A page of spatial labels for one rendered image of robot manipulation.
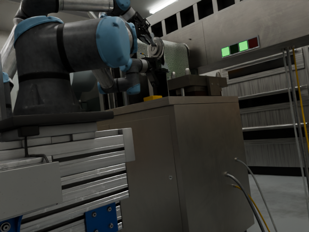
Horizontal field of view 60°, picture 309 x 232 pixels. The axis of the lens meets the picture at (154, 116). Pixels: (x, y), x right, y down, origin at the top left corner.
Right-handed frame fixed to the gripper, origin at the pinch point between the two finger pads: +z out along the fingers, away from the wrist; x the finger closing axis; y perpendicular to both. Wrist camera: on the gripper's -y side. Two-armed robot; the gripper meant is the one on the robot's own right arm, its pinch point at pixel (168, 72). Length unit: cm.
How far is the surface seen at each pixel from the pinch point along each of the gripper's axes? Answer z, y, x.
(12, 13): 117, 299, 601
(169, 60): 2.6, 7.2, -0.2
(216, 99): 8.2, -21.1, -26.0
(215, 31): 30.1, 24.3, -18.7
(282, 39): 30, 6, -58
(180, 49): 14.1, 15.6, -0.2
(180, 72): 12.1, 0.3, -0.3
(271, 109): 204, -28, 20
